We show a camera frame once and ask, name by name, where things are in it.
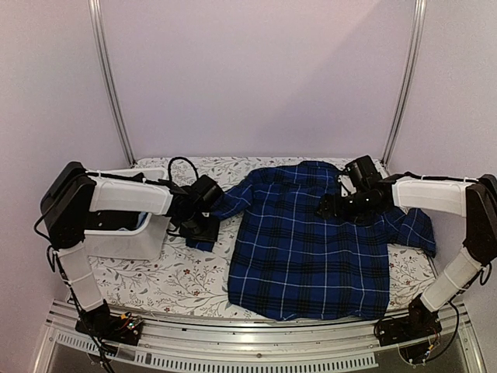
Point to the aluminium frame post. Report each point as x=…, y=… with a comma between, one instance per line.
x=98, y=29
x=418, y=20

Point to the blue plaid long sleeve shirt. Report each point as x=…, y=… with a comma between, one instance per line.
x=288, y=263

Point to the right aluminium frame post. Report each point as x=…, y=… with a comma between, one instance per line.
x=418, y=20

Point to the white plastic bin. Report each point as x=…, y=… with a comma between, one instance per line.
x=118, y=198

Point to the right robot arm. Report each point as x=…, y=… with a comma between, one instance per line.
x=471, y=200

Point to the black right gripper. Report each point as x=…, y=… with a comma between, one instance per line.
x=337, y=211

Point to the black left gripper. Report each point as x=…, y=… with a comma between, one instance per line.
x=211, y=234

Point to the light blue denim shirt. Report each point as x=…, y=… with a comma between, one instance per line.
x=141, y=219

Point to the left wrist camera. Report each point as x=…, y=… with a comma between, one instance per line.
x=206, y=193

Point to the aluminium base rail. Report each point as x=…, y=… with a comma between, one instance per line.
x=188, y=343

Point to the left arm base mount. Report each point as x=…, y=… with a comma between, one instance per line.
x=101, y=324

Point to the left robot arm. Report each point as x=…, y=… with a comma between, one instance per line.
x=64, y=212

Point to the floral patterned table cloth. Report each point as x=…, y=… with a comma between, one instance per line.
x=192, y=279

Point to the left aluminium frame post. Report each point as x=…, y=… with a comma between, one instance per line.
x=98, y=29

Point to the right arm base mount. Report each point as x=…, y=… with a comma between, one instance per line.
x=416, y=334

